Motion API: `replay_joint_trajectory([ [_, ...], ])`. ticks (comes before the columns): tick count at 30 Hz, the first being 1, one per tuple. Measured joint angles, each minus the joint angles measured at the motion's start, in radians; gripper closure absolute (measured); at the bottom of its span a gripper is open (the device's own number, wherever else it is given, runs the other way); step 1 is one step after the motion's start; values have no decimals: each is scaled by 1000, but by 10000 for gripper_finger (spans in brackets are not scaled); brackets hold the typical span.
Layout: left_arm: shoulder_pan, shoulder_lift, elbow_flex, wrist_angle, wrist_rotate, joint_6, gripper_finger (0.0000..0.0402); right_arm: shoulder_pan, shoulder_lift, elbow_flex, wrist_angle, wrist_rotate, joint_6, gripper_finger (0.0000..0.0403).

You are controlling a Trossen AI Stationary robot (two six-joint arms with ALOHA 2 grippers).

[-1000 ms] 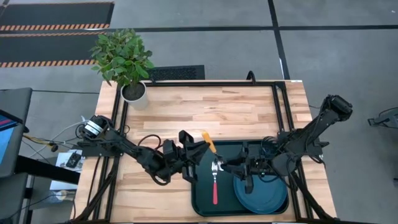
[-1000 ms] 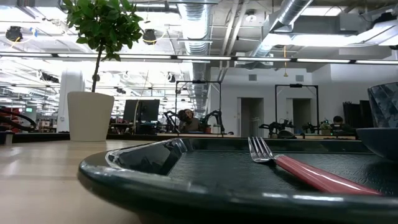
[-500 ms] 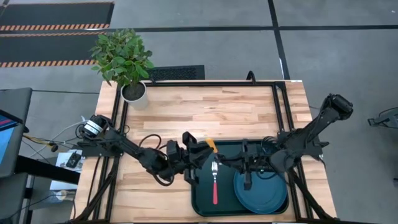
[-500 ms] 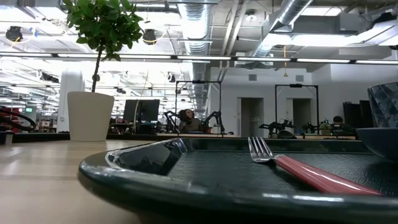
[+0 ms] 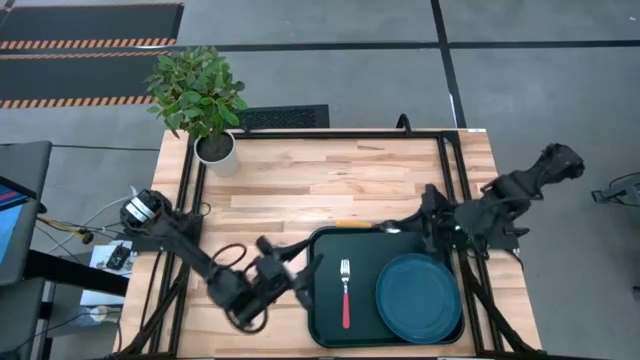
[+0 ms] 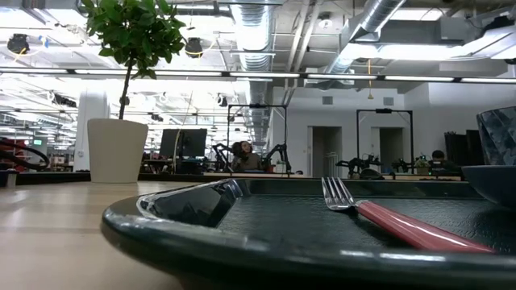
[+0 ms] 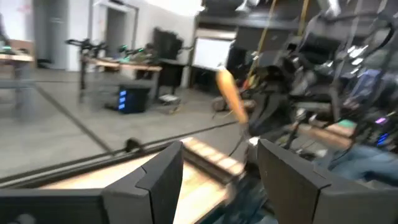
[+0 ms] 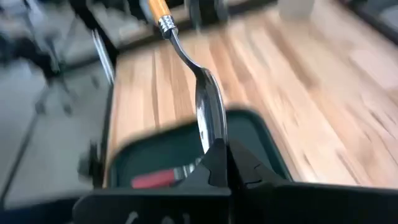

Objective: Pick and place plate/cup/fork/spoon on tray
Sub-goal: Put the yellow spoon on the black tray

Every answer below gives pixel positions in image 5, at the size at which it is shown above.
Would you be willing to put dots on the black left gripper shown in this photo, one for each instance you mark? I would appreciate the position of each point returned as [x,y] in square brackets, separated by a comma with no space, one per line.
[267,285]

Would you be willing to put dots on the green plant in white pot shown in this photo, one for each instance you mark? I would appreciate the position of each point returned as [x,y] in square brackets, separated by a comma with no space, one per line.
[200,90]

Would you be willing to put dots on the grey stand base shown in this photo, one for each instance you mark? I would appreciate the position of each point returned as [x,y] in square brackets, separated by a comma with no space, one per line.
[620,192]

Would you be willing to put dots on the black arched hook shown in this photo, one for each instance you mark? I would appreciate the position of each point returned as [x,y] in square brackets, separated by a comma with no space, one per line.
[405,122]

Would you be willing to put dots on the black mat orange striped edge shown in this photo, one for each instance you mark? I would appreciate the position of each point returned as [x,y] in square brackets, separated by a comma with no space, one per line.
[75,77]
[90,22]

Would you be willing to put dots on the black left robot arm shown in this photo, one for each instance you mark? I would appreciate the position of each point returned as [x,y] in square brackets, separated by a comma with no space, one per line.
[175,235]

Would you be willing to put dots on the white paper sheet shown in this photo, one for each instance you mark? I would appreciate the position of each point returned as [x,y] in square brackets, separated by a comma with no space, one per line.
[100,297]

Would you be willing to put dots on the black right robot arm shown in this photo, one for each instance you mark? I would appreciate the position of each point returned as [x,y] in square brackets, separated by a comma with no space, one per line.
[500,200]

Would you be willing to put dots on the black handheld controller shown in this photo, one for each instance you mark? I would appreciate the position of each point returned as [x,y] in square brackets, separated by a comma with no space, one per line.
[118,257]

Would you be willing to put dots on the blue ceramic plate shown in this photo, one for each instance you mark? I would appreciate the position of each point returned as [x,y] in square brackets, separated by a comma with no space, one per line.
[417,300]

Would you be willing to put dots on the dark green plastic tray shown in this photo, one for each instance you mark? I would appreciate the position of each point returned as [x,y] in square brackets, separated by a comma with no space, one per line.
[365,260]

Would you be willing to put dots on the grey monitor blue screen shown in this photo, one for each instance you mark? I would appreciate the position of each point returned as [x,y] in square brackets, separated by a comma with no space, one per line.
[20,165]

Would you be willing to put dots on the black perforated floor mat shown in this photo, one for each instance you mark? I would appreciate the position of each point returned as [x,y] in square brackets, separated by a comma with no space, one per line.
[285,117]

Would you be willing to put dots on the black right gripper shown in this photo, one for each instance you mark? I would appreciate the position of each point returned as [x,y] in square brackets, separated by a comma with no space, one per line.
[435,215]

